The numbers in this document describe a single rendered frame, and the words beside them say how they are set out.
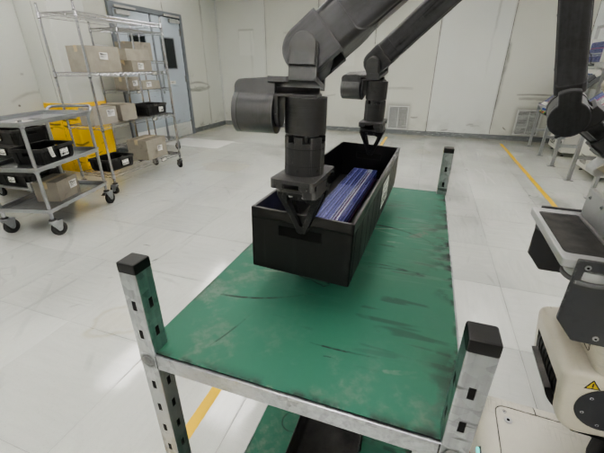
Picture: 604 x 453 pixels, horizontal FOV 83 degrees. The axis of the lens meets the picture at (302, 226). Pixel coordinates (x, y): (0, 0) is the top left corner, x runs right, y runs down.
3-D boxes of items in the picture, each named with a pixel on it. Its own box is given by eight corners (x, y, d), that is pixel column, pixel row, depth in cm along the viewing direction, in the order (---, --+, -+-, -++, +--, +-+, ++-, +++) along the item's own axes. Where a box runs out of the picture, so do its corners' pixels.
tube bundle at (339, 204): (324, 264, 59) (325, 247, 58) (287, 256, 61) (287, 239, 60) (376, 181, 102) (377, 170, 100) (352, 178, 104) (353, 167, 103)
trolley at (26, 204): (1, 235, 297) (-49, 115, 255) (73, 199, 379) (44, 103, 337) (59, 238, 293) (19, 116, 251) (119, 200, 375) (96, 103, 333)
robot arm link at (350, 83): (378, 57, 85) (389, 50, 91) (336, 56, 90) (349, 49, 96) (377, 105, 92) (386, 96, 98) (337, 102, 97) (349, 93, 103)
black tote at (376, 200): (348, 288, 55) (355, 225, 50) (253, 264, 61) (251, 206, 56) (394, 184, 104) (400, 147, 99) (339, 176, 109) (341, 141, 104)
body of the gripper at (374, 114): (358, 128, 96) (359, 101, 92) (365, 123, 104) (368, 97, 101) (381, 130, 94) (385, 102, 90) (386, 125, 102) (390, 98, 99)
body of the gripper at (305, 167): (269, 190, 48) (268, 137, 45) (296, 172, 56) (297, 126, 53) (313, 198, 46) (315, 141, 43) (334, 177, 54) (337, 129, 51)
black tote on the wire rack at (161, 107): (150, 116, 435) (147, 105, 430) (129, 116, 442) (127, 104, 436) (168, 112, 471) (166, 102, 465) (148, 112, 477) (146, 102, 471)
